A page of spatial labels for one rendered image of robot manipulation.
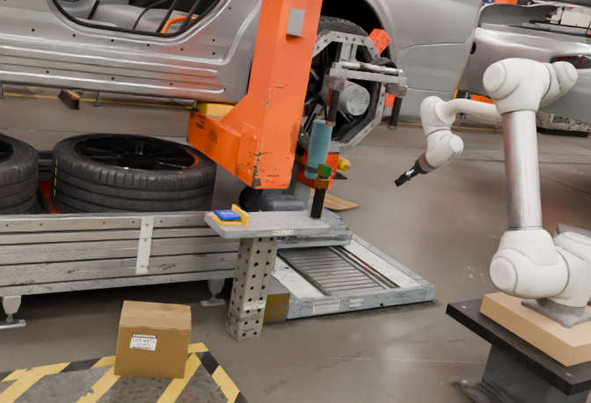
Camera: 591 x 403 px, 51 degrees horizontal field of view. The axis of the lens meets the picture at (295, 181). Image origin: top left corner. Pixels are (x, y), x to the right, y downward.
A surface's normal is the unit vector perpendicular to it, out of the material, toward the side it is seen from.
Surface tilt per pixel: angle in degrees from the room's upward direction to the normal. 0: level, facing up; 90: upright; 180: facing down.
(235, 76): 90
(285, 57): 90
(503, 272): 96
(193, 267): 90
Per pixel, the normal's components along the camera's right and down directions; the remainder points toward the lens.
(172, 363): 0.17, 0.29
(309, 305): 0.51, 0.31
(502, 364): -0.84, 0.00
